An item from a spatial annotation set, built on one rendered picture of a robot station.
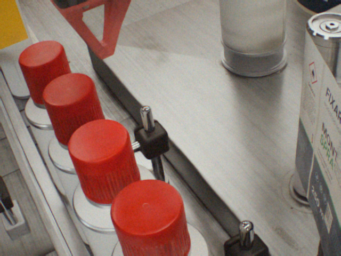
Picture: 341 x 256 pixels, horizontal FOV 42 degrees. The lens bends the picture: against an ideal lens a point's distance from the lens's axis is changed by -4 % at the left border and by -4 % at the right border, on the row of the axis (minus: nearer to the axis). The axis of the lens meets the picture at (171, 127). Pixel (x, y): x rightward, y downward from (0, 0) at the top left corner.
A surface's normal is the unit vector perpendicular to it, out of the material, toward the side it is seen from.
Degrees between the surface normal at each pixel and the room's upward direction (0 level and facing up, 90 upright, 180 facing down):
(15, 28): 90
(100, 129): 2
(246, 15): 93
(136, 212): 3
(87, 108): 90
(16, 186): 0
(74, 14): 111
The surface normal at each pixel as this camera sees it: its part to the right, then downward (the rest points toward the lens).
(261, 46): 0.11, 0.67
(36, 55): -0.09, -0.76
